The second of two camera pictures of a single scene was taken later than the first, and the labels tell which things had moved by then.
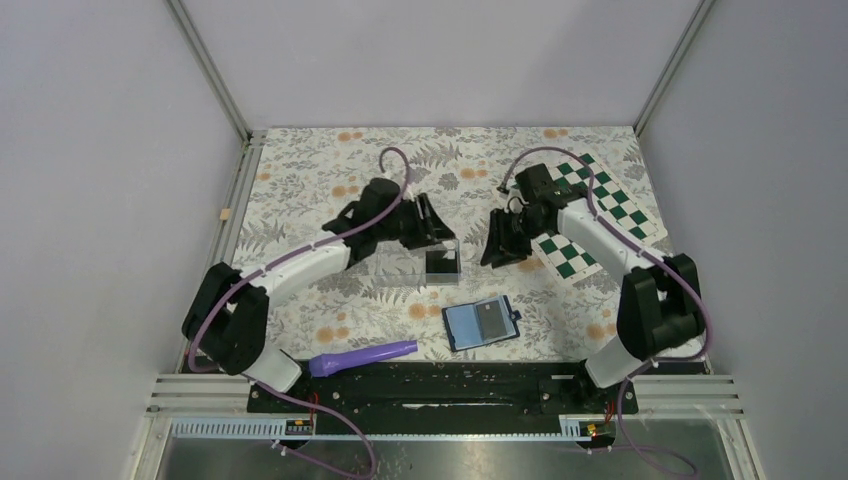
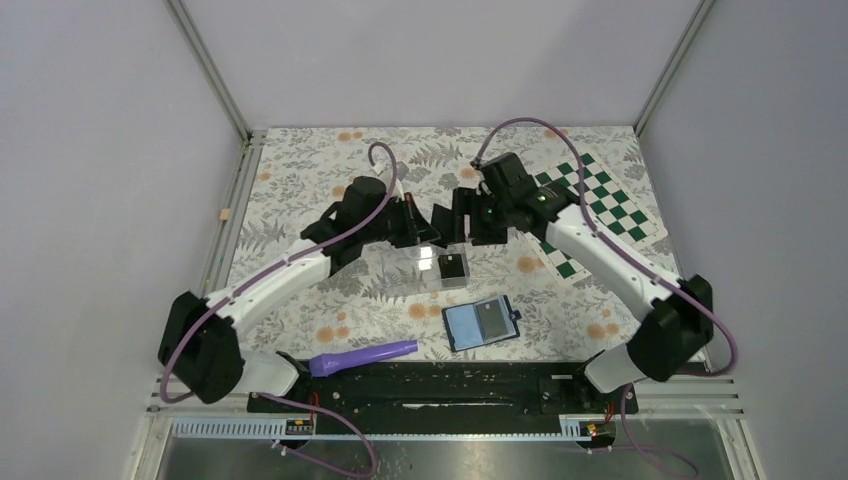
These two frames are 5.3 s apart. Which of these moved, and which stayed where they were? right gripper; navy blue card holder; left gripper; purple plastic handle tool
Moved: right gripper
Stayed: navy blue card holder; left gripper; purple plastic handle tool
